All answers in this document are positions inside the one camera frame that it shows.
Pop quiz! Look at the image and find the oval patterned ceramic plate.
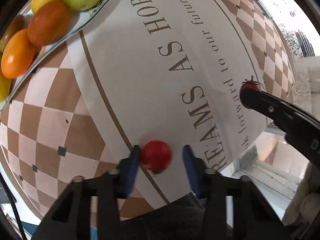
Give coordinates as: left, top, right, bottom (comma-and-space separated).
0, 0, 118, 112

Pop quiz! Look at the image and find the brown russet apple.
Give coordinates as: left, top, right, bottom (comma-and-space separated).
0, 15, 26, 53

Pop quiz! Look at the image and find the small red cherry tomato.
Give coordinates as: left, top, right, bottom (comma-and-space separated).
239, 75, 261, 109

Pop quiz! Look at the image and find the dark orange on plate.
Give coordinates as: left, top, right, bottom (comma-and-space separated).
27, 1, 72, 47

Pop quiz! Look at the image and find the yellow-green mandarin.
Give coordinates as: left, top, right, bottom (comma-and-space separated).
0, 73, 12, 102

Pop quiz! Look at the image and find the checkered kitchen mat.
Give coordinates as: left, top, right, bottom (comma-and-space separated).
1, 0, 295, 219

